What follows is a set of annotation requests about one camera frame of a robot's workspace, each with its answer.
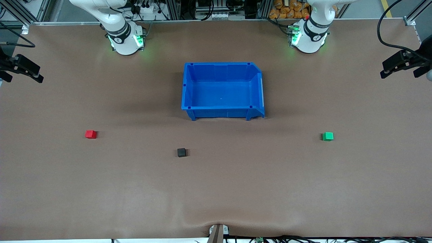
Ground orange snack packets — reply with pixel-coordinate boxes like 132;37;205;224
269;0;311;19

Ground white power strip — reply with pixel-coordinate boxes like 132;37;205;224
133;4;159;21

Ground blue plastic storage bin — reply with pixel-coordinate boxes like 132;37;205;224
181;62;265;121

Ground silver aluminium equipment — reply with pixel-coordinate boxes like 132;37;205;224
195;0;246;20

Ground brown table cover mat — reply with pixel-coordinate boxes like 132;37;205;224
0;18;432;242

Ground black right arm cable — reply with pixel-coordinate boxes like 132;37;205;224
0;22;36;48

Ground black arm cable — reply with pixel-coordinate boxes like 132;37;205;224
0;22;36;48
377;0;422;56

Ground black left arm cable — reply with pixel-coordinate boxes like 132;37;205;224
377;0;422;56

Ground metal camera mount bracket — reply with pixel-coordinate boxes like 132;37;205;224
209;224;229;243

